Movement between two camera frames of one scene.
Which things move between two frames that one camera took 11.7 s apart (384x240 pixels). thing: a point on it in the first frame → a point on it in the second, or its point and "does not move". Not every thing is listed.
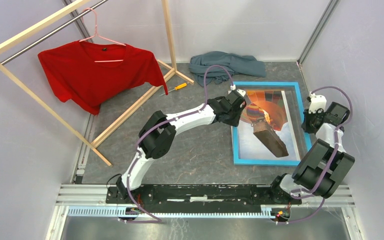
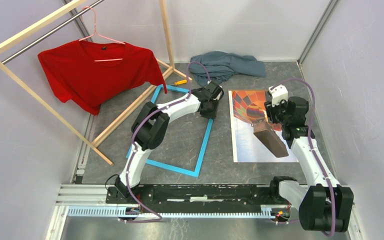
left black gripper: x=235 y=122 → x=212 y=115
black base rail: x=200 y=199 does not move
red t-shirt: x=87 y=74 does not move
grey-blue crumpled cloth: x=237 y=64 does not move
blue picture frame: x=293 y=97 → x=197 y=174
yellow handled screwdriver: x=177 y=88 → x=180 y=82
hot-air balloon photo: x=265 y=129 does not move
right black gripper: x=305 y=126 → x=270 y=110
